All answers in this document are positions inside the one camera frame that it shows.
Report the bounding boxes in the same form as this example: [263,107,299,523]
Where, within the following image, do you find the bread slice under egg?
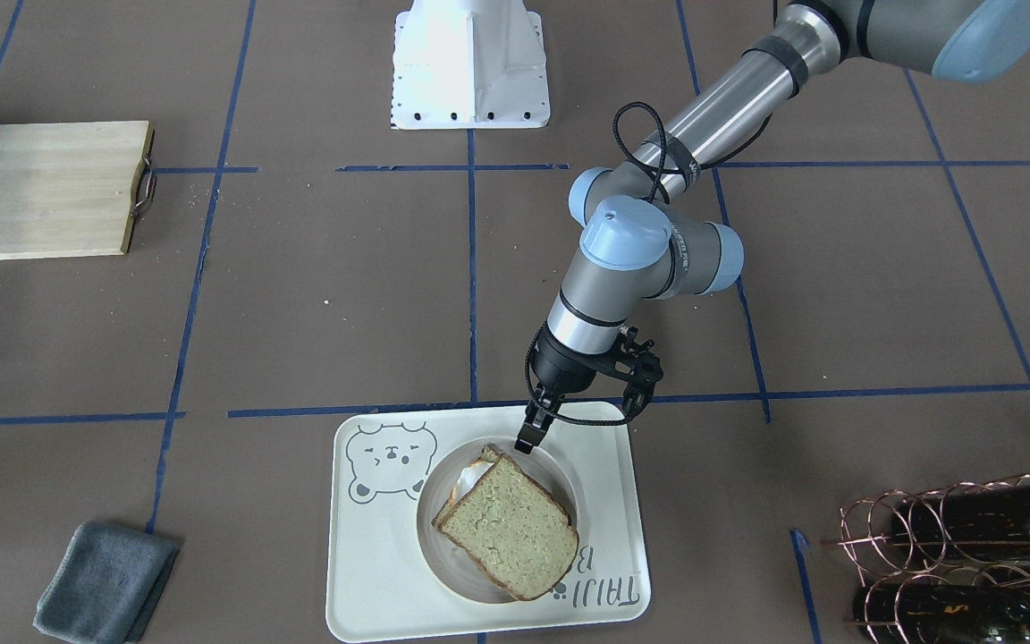
[432,445,500,527]

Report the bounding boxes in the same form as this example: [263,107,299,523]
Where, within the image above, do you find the copper wire bottle rack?
[833,472,1030,643]

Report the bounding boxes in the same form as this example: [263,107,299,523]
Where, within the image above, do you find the wooden cutting board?
[0,121,155,260]

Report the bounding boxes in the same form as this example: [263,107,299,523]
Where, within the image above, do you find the grey folded cloth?
[33,521,180,643]

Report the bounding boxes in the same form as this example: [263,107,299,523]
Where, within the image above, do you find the cream bear tray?
[325,401,651,641]

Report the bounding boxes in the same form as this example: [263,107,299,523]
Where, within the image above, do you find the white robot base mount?
[390,1,551,131]

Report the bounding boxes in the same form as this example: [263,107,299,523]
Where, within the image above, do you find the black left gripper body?
[524,326,663,427]

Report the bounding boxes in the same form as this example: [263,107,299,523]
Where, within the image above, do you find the dark wine bottle upper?
[891,485,1030,563]

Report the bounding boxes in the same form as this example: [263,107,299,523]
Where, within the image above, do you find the bread slice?
[432,445,500,527]
[432,445,579,602]

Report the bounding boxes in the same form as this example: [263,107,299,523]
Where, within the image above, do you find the dark wine bottle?
[891,485,1030,563]
[847,566,1030,643]

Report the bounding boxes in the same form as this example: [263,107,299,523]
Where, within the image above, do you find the dark wine bottle lower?
[847,566,1030,643]

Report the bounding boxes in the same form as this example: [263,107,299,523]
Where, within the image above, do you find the fried egg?
[449,457,494,505]

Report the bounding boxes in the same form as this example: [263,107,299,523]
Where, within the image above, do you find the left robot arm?
[514,1,1030,455]

